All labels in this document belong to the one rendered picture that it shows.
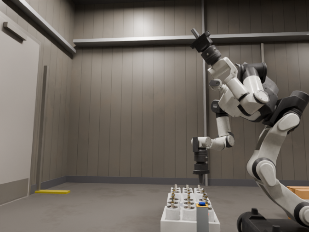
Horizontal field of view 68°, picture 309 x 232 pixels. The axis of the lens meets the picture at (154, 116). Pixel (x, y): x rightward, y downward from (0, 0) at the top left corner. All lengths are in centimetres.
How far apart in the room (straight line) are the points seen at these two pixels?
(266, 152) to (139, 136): 292
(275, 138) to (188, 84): 290
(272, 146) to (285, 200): 33
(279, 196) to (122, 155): 309
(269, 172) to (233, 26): 363
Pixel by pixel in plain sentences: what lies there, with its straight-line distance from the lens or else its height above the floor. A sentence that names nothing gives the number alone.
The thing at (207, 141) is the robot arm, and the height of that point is 71.
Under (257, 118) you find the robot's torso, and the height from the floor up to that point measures 86.
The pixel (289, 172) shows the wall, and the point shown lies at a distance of 461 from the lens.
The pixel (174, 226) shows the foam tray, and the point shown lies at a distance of 171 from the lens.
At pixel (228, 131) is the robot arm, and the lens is 174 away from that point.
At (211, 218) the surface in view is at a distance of 174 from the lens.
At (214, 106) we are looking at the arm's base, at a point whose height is 97.
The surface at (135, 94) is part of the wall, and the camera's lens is 433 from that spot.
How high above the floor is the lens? 68
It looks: 7 degrees up
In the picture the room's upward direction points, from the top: straight up
